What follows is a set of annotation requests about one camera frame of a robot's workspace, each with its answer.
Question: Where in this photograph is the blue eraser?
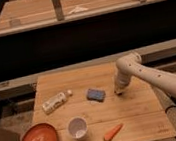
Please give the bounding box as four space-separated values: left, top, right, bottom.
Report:
86 89 106 102

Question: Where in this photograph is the metal post left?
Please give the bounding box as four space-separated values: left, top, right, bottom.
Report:
51 0 65 21

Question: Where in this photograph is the orange carrot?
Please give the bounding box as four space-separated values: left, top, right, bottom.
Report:
104 123 123 141

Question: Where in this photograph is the white paper sheet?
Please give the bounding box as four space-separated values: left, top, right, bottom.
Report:
68 6 88 14

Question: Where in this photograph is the white plastic bottle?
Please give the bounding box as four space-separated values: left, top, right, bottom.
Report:
42 89 73 114

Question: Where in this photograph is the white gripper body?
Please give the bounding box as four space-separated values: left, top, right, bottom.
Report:
114 73 130 95

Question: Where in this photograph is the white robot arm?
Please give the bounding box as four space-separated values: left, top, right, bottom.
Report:
114 52 176 99

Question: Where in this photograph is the white cup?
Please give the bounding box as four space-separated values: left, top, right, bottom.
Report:
67 117 88 141

